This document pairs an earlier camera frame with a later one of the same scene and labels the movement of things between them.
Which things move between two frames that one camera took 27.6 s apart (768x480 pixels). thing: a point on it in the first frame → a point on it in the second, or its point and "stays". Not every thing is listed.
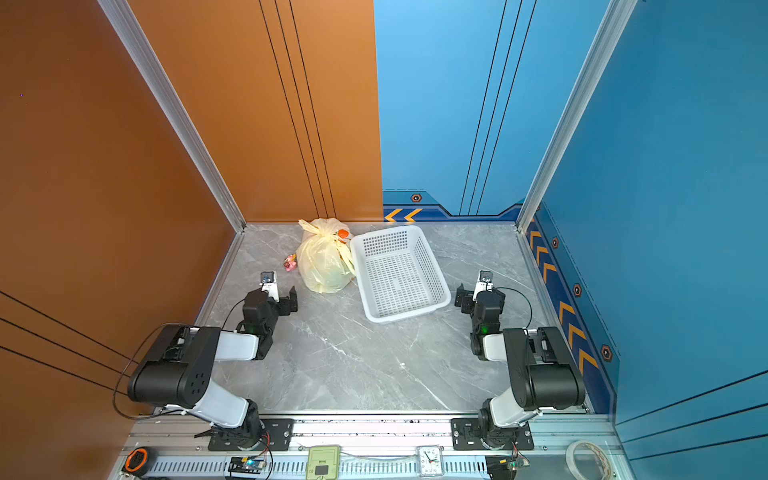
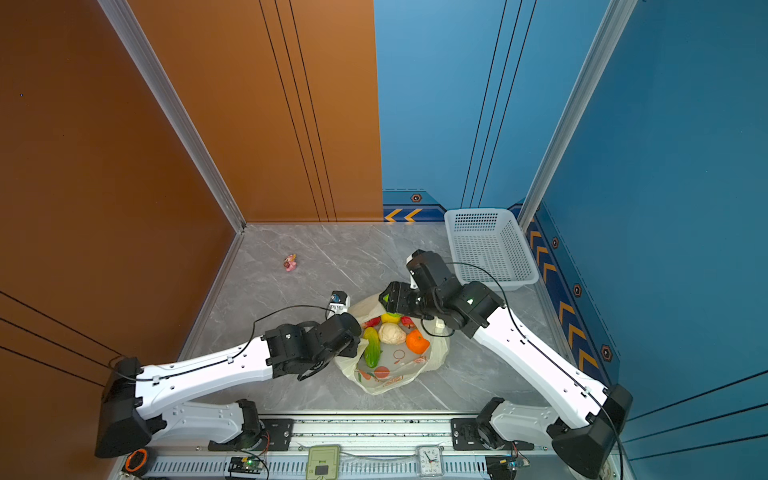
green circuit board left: [246, 465] stays
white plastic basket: [400, 278] → [489, 245]
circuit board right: [504, 467] stays
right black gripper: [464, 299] → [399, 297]
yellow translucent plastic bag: [324, 257] → [396, 351]
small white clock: [430, 460] stays
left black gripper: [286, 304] → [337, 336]
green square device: [323, 462] stays
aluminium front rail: [370, 449] stays
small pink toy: [290, 262] stays
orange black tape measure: [138, 461] stays
